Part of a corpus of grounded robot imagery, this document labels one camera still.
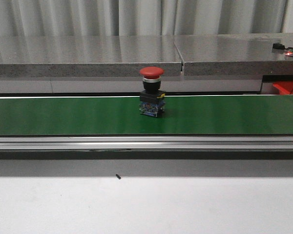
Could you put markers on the red push button switch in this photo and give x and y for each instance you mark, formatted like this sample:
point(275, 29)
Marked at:
point(152, 99)

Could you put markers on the grey stone counter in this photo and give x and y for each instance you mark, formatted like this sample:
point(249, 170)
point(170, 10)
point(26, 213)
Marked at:
point(124, 56)

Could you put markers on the green conveyor belt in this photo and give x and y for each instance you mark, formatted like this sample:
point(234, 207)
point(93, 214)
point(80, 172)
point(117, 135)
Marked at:
point(188, 115)

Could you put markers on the red plastic bin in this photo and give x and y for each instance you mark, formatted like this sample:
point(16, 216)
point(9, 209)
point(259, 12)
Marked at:
point(284, 87)

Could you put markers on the black sensor box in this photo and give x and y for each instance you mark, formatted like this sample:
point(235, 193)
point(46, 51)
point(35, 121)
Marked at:
point(278, 46)

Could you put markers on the white curtain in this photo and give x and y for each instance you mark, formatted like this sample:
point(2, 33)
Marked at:
point(144, 17)

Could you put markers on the aluminium conveyor frame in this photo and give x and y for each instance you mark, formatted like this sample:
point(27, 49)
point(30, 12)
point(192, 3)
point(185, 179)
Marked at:
point(148, 143)

